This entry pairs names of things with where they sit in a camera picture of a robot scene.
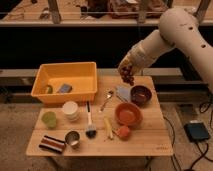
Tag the dark purple bowl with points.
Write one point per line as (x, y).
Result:
(140, 95)

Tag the green item in bin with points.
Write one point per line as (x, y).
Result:
(48, 89)

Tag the white stacked cups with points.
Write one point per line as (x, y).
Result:
(70, 109)

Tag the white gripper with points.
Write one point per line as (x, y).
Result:
(130, 62)

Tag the metal cup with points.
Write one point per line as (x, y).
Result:
(72, 139)

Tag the metal spoon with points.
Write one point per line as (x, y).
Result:
(108, 96)

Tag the wooden folding table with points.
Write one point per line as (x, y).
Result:
(149, 138)

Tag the yellow banana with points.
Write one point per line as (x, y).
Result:
(108, 128)

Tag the dark red grape bunch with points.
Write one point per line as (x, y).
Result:
(127, 75)

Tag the orange fruit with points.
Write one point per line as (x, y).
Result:
(123, 132)

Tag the black foot pedal box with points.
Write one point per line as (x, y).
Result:
(196, 132)

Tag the black white dish brush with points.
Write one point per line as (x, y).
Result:
(91, 129)

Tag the orange bowl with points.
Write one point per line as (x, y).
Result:
(128, 114)

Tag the green plastic cup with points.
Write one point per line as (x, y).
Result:
(49, 119)

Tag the yellow plastic bin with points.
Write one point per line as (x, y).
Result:
(82, 76)

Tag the blue cloth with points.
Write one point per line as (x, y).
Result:
(123, 93)

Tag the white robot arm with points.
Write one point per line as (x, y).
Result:
(176, 29)

